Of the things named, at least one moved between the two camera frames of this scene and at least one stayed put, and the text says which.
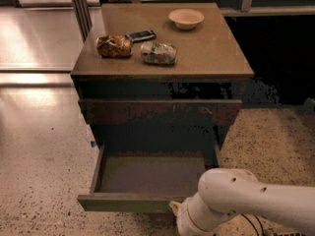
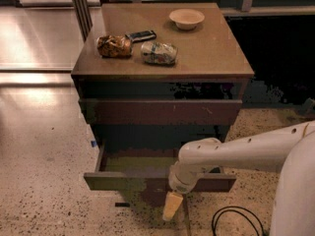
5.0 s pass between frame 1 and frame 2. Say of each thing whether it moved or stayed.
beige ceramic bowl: stayed
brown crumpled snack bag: stayed
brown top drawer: stayed
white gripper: moved
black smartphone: stayed
